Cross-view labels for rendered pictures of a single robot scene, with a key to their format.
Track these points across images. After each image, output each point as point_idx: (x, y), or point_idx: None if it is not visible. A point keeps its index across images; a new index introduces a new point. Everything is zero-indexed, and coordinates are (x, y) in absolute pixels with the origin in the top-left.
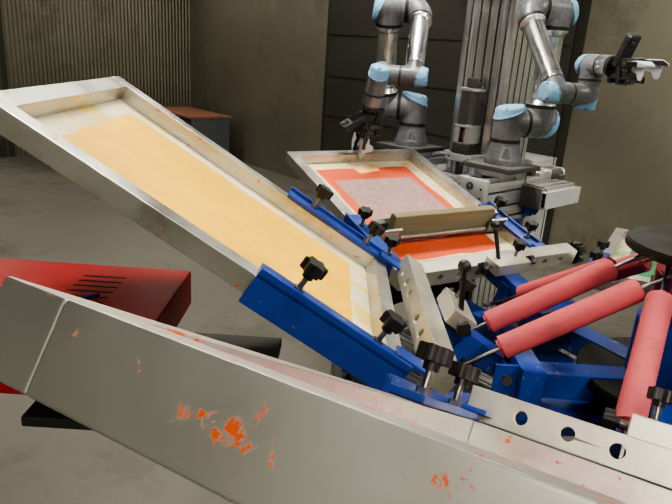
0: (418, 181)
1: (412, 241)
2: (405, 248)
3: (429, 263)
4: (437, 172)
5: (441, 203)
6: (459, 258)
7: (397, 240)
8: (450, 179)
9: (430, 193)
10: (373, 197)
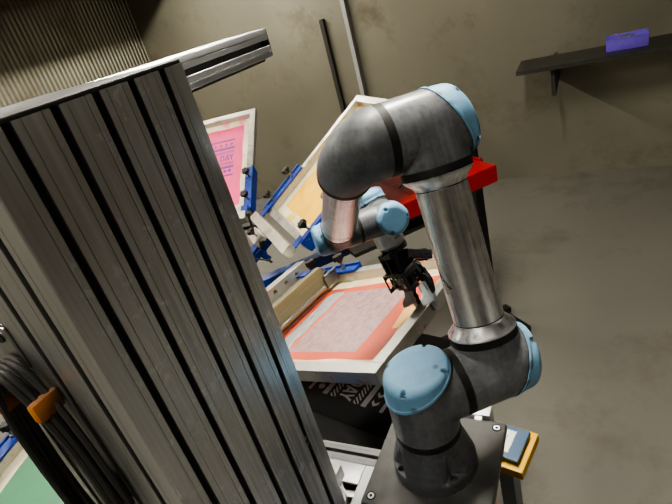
0: (342, 354)
1: (313, 305)
2: None
3: (285, 275)
4: (319, 363)
5: (305, 352)
6: (267, 290)
7: (306, 261)
8: (300, 368)
9: (321, 352)
10: (367, 302)
